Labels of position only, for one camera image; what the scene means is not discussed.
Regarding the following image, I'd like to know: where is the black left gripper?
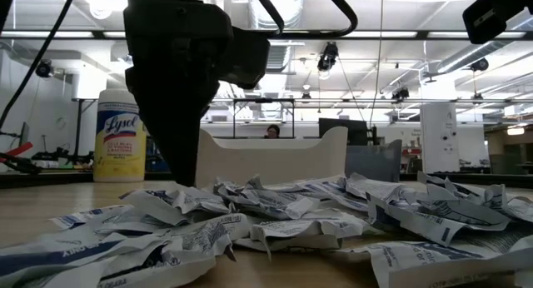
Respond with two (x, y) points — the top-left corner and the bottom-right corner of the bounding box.
(122, 0), (235, 187)

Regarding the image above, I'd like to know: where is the white plastic bin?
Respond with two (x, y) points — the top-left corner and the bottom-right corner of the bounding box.
(195, 126), (349, 189)

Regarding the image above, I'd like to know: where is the yellow Lysol wipes canister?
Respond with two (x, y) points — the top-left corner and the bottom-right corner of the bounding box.
(92, 87), (148, 183)

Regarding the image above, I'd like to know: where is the white square column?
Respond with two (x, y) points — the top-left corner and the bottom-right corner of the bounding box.
(419, 102), (460, 175)

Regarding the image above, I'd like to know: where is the blue striped white packet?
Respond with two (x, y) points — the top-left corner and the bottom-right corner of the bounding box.
(291, 177), (370, 213)
(48, 203), (132, 231)

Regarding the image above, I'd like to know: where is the black computer monitor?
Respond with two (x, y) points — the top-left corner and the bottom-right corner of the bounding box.
(318, 117), (371, 146)

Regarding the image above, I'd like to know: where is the smoky translucent plastic bin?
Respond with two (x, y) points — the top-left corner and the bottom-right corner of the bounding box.
(344, 138), (403, 183)

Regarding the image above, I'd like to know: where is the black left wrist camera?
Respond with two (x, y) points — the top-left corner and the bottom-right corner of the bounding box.
(219, 26), (271, 91)

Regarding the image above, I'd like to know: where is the black hanging camera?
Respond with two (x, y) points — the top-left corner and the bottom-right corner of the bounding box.
(316, 41), (340, 72)

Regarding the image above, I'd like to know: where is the red handled tool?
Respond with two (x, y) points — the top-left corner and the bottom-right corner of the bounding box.
(0, 141), (35, 164)

